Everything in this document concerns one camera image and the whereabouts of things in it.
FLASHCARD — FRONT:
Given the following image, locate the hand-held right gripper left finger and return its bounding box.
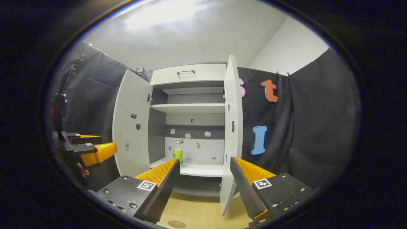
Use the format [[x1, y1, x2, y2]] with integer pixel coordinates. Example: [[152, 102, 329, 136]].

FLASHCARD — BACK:
[[87, 158, 181, 224]]

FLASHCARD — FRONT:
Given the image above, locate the black backdrop cloth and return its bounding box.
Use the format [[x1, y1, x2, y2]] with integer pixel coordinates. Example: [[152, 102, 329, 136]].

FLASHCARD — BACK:
[[52, 41, 361, 191]]

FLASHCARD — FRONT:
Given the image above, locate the white cabinet shelf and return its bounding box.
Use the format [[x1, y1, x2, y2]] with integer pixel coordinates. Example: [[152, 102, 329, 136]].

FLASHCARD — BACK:
[[149, 157, 224, 177], [150, 103, 225, 114]]

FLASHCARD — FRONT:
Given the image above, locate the clear bottle with green label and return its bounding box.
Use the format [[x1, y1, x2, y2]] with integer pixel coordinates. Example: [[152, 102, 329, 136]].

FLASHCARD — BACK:
[[173, 139, 184, 167]]

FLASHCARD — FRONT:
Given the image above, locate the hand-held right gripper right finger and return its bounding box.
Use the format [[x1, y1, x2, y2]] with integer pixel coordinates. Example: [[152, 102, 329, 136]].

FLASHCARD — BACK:
[[230, 156, 318, 224]]

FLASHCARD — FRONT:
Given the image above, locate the white cabinet door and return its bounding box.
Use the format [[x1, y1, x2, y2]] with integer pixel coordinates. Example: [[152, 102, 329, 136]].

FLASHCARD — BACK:
[[112, 69, 154, 177], [219, 54, 244, 216]]

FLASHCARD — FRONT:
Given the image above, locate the white and grey cabinet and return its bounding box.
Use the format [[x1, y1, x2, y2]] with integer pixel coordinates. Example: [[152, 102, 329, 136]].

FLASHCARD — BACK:
[[148, 63, 228, 198]]

